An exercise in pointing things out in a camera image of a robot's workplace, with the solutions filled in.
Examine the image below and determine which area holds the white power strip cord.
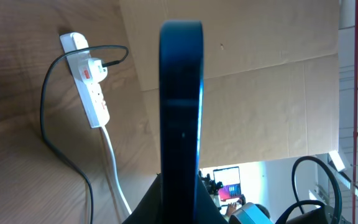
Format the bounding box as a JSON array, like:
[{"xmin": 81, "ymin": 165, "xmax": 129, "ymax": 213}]
[{"xmin": 99, "ymin": 125, "xmax": 133, "ymax": 218}]

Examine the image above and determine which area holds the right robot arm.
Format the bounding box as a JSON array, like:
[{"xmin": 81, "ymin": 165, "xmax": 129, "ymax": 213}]
[{"xmin": 277, "ymin": 206, "xmax": 334, "ymax": 224}]

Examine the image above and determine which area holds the black USB charging cable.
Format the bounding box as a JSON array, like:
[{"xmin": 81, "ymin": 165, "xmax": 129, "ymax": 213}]
[{"xmin": 39, "ymin": 45, "xmax": 130, "ymax": 224}]

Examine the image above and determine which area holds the laptop with lit screen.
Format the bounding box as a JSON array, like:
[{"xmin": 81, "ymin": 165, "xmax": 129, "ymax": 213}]
[{"xmin": 213, "ymin": 166, "xmax": 242, "ymax": 202}]

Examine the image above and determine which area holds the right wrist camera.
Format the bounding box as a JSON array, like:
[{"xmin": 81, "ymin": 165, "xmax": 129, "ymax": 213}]
[{"xmin": 228, "ymin": 202, "xmax": 273, "ymax": 224}]

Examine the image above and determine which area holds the blue Galaxy smartphone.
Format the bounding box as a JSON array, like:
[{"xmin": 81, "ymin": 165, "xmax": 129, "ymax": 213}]
[{"xmin": 159, "ymin": 21, "xmax": 204, "ymax": 223}]

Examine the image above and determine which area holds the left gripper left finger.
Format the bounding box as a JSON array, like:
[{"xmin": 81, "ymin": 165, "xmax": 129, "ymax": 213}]
[{"xmin": 122, "ymin": 174, "xmax": 162, "ymax": 224}]

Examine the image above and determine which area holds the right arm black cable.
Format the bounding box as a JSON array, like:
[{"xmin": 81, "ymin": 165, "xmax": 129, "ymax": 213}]
[{"xmin": 275, "ymin": 155, "xmax": 344, "ymax": 224}]

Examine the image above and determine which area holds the cardboard panel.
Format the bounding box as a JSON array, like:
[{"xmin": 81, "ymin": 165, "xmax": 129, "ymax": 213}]
[{"xmin": 120, "ymin": 0, "xmax": 339, "ymax": 167}]

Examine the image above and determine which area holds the white power strip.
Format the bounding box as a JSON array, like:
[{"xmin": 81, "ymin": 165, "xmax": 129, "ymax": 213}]
[{"xmin": 60, "ymin": 32, "xmax": 110, "ymax": 128}]

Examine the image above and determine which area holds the red metal rack pole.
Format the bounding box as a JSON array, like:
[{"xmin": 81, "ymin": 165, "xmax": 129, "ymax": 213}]
[{"xmin": 352, "ymin": 0, "xmax": 358, "ymax": 224}]

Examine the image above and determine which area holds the white USB charger adapter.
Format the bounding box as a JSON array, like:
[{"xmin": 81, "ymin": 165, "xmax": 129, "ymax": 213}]
[{"xmin": 78, "ymin": 58, "xmax": 108, "ymax": 85}]

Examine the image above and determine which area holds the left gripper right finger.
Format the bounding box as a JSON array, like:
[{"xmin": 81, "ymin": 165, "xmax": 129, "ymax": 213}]
[{"xmin": 195, "ymin": 176, "xmax": 228, "ymax": 224}]

